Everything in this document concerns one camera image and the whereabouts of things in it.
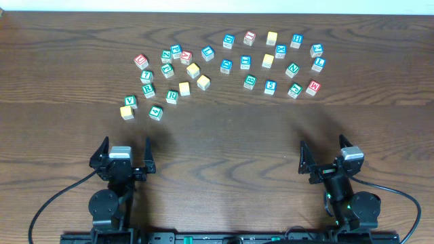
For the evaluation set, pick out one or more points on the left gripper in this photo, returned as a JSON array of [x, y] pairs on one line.
[[122, 168]]

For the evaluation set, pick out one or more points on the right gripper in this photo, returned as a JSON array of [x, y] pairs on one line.
[[328, 171]]

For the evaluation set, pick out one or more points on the green r block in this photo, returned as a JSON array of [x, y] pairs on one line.
[[172, 97], [148, 90]]

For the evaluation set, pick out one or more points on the blue l block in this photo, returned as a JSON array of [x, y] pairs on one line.
[[318, 64], [207, 53]]

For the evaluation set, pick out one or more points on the yellow C block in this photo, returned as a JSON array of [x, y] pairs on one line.
[[184, 89]]

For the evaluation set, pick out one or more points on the yellow O block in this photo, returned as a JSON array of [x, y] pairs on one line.
[[267, 61]]

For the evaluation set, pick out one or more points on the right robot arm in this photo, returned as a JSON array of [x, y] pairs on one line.
[[353, 211]]

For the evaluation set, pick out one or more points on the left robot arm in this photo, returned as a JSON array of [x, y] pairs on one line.
[[111, 207]]

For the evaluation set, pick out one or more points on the yellow block lower left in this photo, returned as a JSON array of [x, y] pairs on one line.
[[127, 112]]

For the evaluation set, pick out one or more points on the green 4 block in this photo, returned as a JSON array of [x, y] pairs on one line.
[[156, 113]]

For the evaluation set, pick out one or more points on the green V block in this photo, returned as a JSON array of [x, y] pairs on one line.
[[131, 101]]

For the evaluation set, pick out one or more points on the red M block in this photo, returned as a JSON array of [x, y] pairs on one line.
[[313, 88]]

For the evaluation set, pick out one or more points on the green J block right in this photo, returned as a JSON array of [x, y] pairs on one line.
[[295, 90]]

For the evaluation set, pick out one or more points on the green j block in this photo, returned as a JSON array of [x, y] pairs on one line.
[[167, 70], [295, 90]]

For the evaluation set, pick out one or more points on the green 7 block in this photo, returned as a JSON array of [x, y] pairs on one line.
[[146, 77]]

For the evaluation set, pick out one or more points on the blue 5 block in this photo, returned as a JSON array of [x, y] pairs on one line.
[[270, 87]]

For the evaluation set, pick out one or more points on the green N block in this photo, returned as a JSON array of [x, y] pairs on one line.
[[292, 70]]

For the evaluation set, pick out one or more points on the red U block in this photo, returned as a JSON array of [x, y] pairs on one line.
[[141, 61]]

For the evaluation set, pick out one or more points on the green J block left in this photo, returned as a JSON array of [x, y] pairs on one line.
[[167, 70]]

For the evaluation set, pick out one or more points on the blue 2 block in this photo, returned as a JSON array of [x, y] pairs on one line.
[[316, 50]]

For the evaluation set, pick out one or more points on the green B block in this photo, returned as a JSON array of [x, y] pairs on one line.
[[249, 82]]

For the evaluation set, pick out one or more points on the yellow S block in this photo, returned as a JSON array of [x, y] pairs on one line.
[[203, 82]]

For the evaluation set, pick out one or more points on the yellow K block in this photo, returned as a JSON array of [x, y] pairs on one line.
[[193, 70]]

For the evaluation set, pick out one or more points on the green Z block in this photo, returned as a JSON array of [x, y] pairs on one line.
[[166, 57]]

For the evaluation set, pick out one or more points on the blue H block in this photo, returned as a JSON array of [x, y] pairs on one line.
[[296, 41]]

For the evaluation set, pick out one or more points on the red A block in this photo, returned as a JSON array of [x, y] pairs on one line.
[[186, 57]]

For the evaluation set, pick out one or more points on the blue P block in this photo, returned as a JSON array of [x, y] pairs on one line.
[[176, 51]]

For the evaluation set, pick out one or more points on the blue I block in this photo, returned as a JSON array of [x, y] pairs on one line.
[[245, 62]]

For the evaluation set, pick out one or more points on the yellow block top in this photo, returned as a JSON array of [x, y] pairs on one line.
[[271, 38]]

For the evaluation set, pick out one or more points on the blue D block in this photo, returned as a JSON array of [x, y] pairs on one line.
[[226, 66]]

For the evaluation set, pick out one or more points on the red I block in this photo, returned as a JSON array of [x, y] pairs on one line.
[[249, 38]]

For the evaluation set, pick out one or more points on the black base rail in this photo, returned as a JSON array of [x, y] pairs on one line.
[[186, 238]]

